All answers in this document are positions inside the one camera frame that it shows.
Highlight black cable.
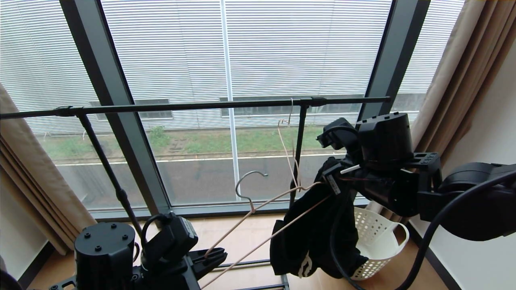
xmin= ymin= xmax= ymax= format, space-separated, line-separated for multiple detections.
xmin=329 ymin=171 xmax=516 ymax=290
xmin=139 ymin=213 xmax=178 ymax=258

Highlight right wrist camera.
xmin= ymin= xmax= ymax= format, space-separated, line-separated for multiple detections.
xmin=316 ymin=118 xmax=360 ymax=151

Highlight pink clothes hanger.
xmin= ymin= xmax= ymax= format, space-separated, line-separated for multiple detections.
xmin=277 ymin=98 xmax=302 ymax=190
xmin=200 ymin=170 xmax=333 ymax=290

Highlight white laundry basket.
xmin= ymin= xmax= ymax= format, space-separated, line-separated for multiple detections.
xmin=350 ymin=207 xmax=410 ymax=282

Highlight black shorts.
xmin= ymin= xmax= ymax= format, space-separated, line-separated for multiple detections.
xmin=269 ymin=157 xmax=369 ymax=280

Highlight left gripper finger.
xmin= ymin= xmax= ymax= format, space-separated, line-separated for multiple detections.
xmin=193 ymin=255 xmax=227 ymax=279
xmin=189 ymin=247 xmax=229 ymax=259

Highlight window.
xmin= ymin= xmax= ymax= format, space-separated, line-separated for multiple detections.
xmin=0 ymin=0 xmax=466 ymax=221

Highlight black clothes rack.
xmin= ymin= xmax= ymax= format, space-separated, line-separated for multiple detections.
xmin=0 ymin=95 xmax=391 ymax=290

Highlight beige curtain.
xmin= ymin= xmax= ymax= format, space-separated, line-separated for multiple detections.
xmin=0 ymin=83 xmax=97 ymax=257
xmin=365 ymin=0 xmax=516 ymax=221

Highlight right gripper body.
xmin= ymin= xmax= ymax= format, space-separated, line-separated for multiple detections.
xmin=322 ymin=162 xmax=420 ymax=218

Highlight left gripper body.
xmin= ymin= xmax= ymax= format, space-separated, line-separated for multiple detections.
xmin=138 ymin=249 xmax=203 ymax=290

